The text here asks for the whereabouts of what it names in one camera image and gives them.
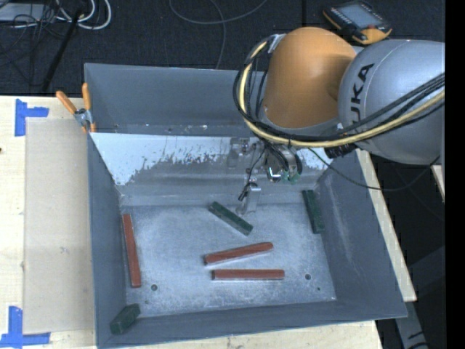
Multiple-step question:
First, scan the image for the dark green flat block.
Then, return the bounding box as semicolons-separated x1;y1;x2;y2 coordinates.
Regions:
207;201;254;237
301;189;326;235
109;302;142;336

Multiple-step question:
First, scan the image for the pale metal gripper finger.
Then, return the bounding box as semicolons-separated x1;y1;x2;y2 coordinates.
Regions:
235;182;262;217
227;137;252;170

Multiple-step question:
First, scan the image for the pale flat board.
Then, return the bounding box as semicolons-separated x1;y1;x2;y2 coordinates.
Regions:
22;117;97;336

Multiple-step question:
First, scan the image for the red-brown flat block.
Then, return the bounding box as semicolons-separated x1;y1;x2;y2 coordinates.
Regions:
202;241;275;267
211;268;286;281
121;213;143;289

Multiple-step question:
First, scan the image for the grey metal bin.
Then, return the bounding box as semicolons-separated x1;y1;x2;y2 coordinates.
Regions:
83;63;409;349

